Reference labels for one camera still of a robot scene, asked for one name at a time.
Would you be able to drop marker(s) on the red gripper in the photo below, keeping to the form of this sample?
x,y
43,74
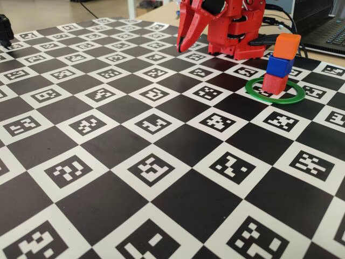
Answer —
x,y
194,20

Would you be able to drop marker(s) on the blue cube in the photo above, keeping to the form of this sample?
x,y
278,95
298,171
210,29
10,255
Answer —
x,y
279,66

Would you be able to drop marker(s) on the orange cube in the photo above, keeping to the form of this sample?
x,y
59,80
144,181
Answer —
x,y
287,46

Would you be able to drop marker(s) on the red cube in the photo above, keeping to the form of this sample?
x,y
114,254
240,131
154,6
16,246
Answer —
x,y
272,85

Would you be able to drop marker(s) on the red robot arm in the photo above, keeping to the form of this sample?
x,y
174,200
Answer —
x,y
234,32

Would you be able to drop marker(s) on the white table leg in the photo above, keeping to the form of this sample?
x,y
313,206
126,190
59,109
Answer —
x,y
132,8

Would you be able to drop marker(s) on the black power plug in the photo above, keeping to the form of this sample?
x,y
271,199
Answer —
x,y
264,41

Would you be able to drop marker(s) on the black laptop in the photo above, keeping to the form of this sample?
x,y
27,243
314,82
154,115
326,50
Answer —
x,y
323,27

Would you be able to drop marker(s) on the black white marker checkerboard mat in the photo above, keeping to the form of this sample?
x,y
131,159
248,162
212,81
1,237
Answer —
x,y
161,162

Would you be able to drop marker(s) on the black camera device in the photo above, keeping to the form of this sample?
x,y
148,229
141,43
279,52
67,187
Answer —
x,y
6,31

